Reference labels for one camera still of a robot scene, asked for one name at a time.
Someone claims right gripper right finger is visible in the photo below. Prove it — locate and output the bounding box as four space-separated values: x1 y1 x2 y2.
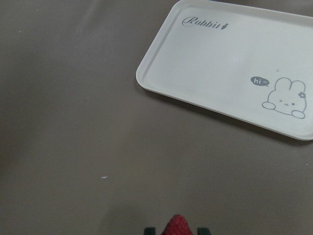
197 227 210 235

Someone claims cream rabbit tray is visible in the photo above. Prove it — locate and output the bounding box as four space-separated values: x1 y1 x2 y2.
136 0 313 141

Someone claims red strawberry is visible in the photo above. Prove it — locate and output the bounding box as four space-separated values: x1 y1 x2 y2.
161 214 193 235

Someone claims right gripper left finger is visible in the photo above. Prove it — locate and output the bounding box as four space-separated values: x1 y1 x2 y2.
144 227 156 235

